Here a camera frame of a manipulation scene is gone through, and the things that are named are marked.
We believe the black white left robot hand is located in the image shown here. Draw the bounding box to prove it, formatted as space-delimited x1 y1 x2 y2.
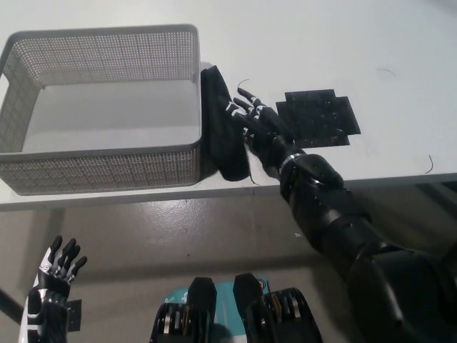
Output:
18 235 89 343

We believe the black cloth bundle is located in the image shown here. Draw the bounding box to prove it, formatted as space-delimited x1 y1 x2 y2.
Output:
200 64 251 182

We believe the grey perforated storage basket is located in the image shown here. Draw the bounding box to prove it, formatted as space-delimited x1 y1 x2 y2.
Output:
0 24 205 197

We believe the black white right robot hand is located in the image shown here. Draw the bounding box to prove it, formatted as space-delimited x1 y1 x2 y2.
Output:
224 87 298 169

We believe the black table leg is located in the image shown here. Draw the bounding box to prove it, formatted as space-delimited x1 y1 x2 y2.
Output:
0 287 23 316

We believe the flat black fabric patch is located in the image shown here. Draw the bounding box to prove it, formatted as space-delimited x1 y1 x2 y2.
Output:
275 88 361 149

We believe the black teal robot torso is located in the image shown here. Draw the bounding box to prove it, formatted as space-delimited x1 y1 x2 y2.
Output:
149 272 324 343

